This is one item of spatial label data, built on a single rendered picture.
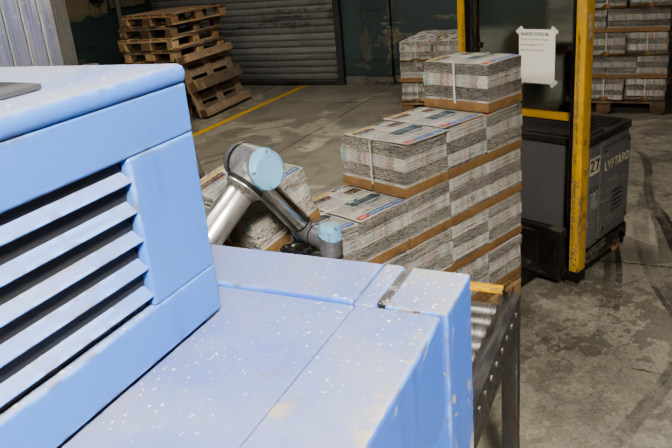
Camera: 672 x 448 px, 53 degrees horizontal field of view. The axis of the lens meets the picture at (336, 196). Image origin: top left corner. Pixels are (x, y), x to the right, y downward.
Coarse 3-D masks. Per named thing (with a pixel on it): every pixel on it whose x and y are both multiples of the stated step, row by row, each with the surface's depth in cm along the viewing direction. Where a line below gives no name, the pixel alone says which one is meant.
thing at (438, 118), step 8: (408, 112) 326; (416, 112) 325; (424, 112) 324; (432, 112) 322; (440, 112) 321; (448, 112) 319; (456, 112) 318; (464, 112) 317; (392, 120) 314; (400, 120) 312; (408, 120) 311; (416, 120) 310; (424, 120) 309; (432, 120) 307; (440, 120) 306; (448, 120) 305; (456, 120) 304; (464, 120) 302
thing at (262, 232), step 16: (288, 176) 240; (304, 176) 245; (288, 192) 241; (304, 192) 246; (256, 208) 232; (304, 208) 248; (240, 224) 237; (256, 224) 234; (272, 224) 239; (240, 240) 244; (256, 240) 235; (272, 240) 239
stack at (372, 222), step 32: (352, 192) 296; (448, 192) 301; (480, 192) 319; (352, 224) 262; (384, 224) 275; (416, 224) 289; (480, 224) 324; (352, 256) 264; (416, 256) 292; (448, 256) 310
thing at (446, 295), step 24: (384, 288) 57; (408, 288) 56; (432, 288) 56; (456, 288) 55; (408, 312) 53; (432, 312) 52; (456, 312) 54; (456, 336) 55; (456, 360) 55; (456, 384) 56; (456, 408) 56; (456, 432) 57
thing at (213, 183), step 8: (208, 176) 256; (216, 176) 255; (224, 176) 254; (208, 184) 251; (216, 184) 250; (224, 184) 249; (208, 192) 247; (216, 192) 246; (208, 200) 246; (208, 208) 249
